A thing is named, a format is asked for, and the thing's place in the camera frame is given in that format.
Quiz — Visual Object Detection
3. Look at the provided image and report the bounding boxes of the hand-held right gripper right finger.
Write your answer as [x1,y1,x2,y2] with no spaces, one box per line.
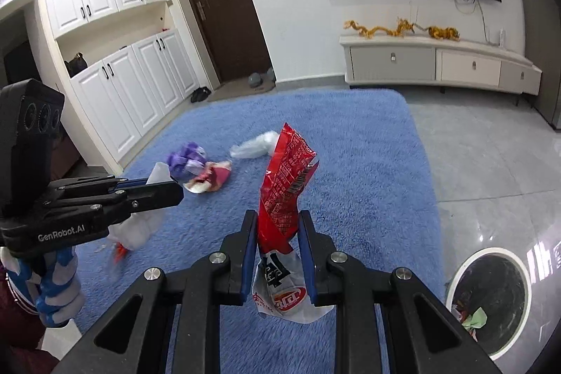
[298,210,502,374]

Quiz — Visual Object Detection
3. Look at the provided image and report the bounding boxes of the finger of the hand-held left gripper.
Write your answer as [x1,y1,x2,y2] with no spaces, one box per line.
[46,176,152,203]
[50,180,185,226]

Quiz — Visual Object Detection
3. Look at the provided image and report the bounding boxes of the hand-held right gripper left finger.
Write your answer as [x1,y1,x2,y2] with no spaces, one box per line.
[57,210,259,374]

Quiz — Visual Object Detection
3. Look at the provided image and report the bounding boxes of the red white snack bag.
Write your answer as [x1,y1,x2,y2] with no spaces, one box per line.
[252,122,330,325]

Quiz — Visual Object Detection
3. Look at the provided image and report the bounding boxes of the light green tissue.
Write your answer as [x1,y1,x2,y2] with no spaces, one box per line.
[462,307,488,329]

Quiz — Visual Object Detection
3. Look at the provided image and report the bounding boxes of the white round trash bin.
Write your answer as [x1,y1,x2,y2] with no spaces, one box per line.
[444,248,534,360]

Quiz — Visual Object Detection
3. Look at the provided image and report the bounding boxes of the person's left hand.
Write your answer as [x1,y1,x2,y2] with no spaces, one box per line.
[0,245,85,329]

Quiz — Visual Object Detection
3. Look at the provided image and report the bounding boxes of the purple wrapper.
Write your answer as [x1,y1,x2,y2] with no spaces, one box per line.
[167,141,208,182]

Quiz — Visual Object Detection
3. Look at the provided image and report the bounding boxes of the pink white wrapper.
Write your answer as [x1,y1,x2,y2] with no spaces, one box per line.
[183,161,233,194]

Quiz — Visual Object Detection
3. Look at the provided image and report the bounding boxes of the black handbag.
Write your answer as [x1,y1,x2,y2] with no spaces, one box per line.
[65,52,87,78]

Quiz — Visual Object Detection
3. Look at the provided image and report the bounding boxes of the white lower cabinets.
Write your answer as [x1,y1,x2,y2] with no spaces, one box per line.
[70,30,201,165]

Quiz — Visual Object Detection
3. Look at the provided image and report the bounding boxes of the clear white plastic bag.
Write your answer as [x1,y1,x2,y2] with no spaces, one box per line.
[230,131,280,160]

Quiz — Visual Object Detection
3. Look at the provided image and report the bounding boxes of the blue fluffy rug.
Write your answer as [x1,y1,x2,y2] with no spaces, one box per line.
[63,89,444,374]

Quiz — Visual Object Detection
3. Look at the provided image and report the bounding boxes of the brown doormat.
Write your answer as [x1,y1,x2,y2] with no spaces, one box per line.
[214,75,277,95]

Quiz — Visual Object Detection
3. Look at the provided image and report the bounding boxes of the dark brown entrance door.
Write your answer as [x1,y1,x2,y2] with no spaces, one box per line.
[174,0,272,88]

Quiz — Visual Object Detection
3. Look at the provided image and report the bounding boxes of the white grey television stand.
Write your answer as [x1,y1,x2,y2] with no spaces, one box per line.
[339,33,543,97]

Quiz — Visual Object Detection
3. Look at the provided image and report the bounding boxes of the long golden dragon figurine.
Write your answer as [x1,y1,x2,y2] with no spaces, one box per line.
[344,20,396,39]

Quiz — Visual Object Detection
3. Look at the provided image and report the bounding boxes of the golden tiger figurine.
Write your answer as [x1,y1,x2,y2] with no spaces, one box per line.
[427,26,461,41]

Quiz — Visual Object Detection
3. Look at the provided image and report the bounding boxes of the grey refrigerator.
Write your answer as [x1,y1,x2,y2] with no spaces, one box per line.
[508,0,561,135]

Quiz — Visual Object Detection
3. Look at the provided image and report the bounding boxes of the television cables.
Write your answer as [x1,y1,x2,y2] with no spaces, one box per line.
[451,0,490,46]

